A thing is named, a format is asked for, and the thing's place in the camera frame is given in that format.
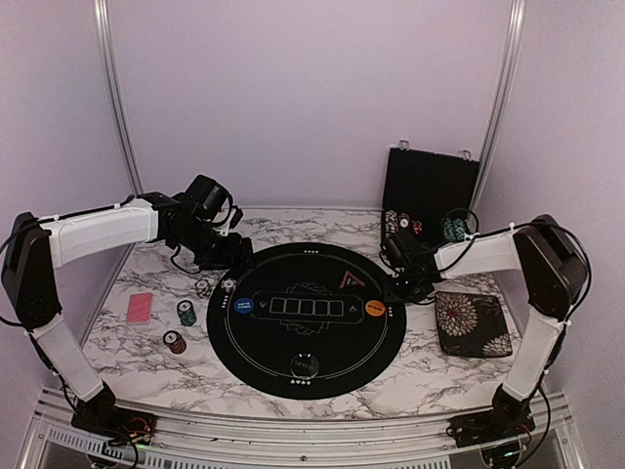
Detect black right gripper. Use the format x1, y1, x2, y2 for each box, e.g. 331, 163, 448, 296
382, 273, 428, 308

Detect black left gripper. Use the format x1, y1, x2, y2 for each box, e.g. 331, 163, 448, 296
173, 219, 257, 270

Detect small blue ten chip stack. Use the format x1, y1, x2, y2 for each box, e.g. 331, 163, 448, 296
221, 277, 237, 293

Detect orange big blind button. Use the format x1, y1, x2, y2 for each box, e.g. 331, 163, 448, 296
364, 300, 386, 318

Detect blue small blind button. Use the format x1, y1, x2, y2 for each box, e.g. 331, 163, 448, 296
233, 297, 255, 315

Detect clear round dealer button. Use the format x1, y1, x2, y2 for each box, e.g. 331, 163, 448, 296
290, 354, 319, 379

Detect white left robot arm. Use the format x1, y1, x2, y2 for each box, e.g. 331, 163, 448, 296
1, 192, 253, 435

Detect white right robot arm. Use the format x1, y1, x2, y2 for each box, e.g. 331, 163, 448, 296
381, 214, 592, 438

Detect green chips in case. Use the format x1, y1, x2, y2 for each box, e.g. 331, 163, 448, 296
441, 217, 470, 242

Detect green chip stack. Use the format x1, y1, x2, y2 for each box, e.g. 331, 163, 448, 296
177, 300, 197, 326

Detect black floral rectangular tray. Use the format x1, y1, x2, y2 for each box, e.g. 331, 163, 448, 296
435, 291, 513, 359

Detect black poker chip case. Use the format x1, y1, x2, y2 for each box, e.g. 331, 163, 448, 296
381, 147, 479, 247

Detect round black poker mat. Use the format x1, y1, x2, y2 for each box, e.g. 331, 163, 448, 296
206, 242, 407, 401

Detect red chip stack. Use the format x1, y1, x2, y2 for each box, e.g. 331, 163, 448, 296
162, 330, 187, 355

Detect red playing card deck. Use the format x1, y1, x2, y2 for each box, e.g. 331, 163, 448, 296
126, 293, 153, 325

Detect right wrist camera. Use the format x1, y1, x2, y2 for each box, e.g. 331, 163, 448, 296
381, 229, 429, 269

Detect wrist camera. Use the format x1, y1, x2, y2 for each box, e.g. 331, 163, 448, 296
184, 175, 243, 236
381, 229, 429, 269

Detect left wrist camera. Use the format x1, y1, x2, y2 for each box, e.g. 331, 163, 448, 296
184, 175, 243, 236

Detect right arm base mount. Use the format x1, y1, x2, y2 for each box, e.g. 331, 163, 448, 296
446, 403, 536, 448

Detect aluminium front rail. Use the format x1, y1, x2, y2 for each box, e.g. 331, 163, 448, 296
18, 389, 588, 468

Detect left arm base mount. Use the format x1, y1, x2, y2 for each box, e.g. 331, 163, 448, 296
71, 387, 156, 446

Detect left aluminium frame post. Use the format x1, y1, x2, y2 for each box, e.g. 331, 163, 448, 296
94, 0, 144, 194

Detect aluminium frame post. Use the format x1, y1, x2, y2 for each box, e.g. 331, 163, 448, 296
94, 0, 144, 194
471, 0, 527, 209

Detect right aluminium frame post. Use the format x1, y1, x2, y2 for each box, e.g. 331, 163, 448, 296
471, 0, 527, 209

